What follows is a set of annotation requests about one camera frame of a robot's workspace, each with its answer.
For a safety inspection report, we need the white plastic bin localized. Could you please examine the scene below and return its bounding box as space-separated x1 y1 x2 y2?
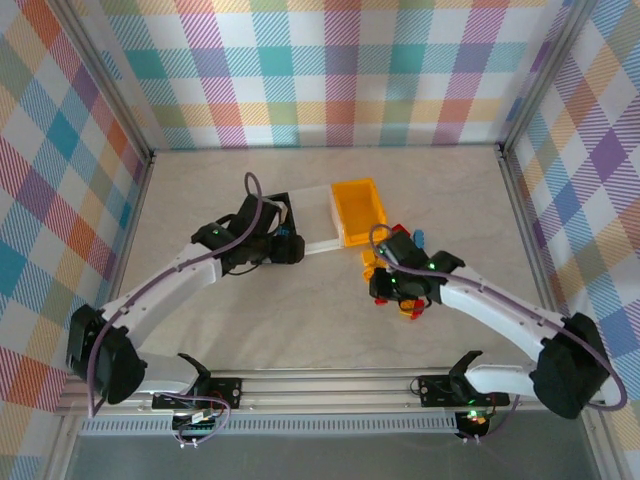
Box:
288 183 347 257

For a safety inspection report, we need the yellow plastic bin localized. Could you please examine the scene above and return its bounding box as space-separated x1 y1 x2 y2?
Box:
329 176 391 250

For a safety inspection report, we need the right controller board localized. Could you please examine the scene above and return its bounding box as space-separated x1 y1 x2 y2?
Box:
457 408 494 431

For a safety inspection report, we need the controller board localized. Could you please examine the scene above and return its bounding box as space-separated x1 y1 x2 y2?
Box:
172 409 224 436
457 408 494 431

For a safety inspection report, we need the grey metal panel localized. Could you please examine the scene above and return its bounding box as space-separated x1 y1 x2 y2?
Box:
64 433 601 480

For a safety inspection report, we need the left controller board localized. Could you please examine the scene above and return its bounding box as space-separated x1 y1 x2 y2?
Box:
172 409 224 436

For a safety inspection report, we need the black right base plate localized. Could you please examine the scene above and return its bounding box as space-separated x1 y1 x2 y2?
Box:
417 373 511 409

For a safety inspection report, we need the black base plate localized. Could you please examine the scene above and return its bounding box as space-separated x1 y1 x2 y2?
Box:
151 377 245 412
417 373 511 409

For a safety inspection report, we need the aluminium side rail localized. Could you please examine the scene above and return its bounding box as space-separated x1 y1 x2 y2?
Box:
102 149 157 311
497 144 566 321

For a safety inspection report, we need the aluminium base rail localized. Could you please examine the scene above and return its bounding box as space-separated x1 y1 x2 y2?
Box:
53 367 606 416

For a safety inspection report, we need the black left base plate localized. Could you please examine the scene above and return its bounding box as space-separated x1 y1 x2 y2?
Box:
151 377 245 412

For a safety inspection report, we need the grey slotted cable duct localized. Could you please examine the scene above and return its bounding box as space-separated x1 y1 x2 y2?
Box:
79 417 460 436

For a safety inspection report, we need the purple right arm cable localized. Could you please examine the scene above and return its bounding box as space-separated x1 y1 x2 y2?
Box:
369 224 629 444

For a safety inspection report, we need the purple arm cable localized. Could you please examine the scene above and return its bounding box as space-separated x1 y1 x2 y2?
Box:
369 224 629 444
87 172 266 449

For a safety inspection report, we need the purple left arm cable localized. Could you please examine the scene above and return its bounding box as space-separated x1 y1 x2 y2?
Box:
87 172 266 449

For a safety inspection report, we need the aluminium frame post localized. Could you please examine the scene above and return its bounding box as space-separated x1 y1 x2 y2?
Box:
49 0 157 164
497 0 604 159

